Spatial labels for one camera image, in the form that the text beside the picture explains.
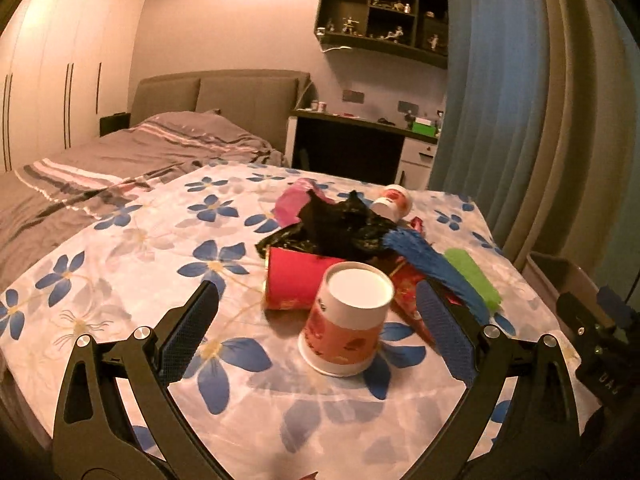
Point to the red paper packet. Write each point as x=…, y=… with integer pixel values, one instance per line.
x=292, y=280

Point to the paper cup with red print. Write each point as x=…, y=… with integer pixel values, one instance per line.
x=395, y=202

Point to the blue curtain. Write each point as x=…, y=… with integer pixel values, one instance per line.
x=485, y=85

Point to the black nightstand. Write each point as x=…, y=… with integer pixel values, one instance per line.
x=115, y=124

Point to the black plastic bag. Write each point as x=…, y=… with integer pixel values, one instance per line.
x=330, y=230

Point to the grey trash bin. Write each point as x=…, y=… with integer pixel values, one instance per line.
x=555, y=272

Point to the dark top desk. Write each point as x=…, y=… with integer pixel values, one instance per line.
x=345, y=119

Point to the row of small figurines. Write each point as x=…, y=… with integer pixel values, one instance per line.
x=350, y=24

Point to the small red wrapper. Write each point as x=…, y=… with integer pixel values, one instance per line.
x=416, y=225

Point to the beige curtain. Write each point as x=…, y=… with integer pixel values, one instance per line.
x=590, y=110

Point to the grey upholstered headboard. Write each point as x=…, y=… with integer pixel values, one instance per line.
x=235, y=92

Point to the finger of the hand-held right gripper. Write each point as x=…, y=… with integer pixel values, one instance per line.
x=575, y=310

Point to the white drawer unit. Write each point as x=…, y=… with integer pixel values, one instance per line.
x=417, y=162

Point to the green box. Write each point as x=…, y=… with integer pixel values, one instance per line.
x=424, y=127

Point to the grey striped duvet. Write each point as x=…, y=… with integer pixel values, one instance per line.
x=100, y=160

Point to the grey wall socket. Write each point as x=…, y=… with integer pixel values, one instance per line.
x=407, y=106
x=353, y=95

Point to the blue floral tablecloth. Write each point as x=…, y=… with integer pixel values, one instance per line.
x=150, y=240

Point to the pink plastic bag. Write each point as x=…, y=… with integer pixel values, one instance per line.
x=292, y=202

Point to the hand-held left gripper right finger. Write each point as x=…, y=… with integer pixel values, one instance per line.
x=445, y=330

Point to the red snack wrapper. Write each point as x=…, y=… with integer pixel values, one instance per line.
x=407, y=285

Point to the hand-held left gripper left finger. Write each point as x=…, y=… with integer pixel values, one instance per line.
x=187, y=330

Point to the white wardrobe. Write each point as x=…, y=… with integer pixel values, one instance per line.
x=50, y=60

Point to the paper cup with orange band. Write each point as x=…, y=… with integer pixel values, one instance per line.
x=345, y=330

